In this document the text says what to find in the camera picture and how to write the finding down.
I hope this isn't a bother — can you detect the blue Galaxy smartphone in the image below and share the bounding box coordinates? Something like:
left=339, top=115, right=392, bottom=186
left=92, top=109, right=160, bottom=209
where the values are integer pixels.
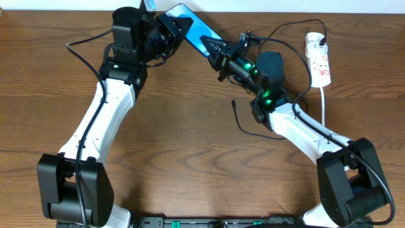
left=165, top=3, right=221, bottom=58

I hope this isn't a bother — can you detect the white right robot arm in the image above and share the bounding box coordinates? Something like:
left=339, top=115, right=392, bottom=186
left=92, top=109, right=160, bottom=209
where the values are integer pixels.
left=201, top=34, right=395, bottom=227

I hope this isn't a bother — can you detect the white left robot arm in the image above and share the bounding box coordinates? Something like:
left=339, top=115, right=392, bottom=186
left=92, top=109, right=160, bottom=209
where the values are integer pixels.
left=37, top=7, right=193, bottom=227

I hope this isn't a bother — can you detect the white power strip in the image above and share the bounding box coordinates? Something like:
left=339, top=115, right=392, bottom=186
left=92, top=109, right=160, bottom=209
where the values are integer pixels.
left=305, top=32, right=331, bottom=88

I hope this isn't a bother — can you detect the black charger cable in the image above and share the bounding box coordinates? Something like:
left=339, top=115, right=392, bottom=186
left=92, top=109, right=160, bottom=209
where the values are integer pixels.
left=231, top=19, right=327, bottom=141

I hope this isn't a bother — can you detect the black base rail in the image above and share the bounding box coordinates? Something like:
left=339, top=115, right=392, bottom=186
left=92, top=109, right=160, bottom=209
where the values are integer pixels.
left=129, top=217, right=325, bottom=228

